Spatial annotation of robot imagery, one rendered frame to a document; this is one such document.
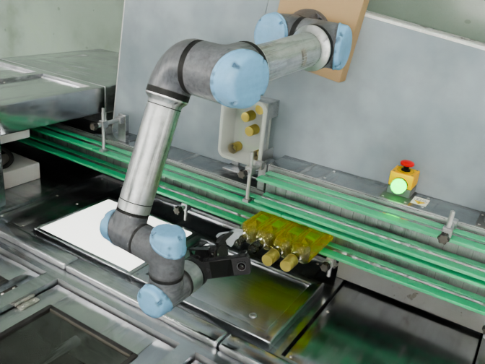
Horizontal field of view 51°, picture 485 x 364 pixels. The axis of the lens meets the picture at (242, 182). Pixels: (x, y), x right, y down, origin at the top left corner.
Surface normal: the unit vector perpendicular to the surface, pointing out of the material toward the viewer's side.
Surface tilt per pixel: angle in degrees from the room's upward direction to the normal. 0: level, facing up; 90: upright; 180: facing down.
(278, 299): 90
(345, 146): 0
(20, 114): 90
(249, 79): 78
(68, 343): 90
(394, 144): 0
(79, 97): 90
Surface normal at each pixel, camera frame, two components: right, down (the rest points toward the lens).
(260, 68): 0.72, 0.36
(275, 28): -0.68, 0.18
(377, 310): 0.08, -0.91
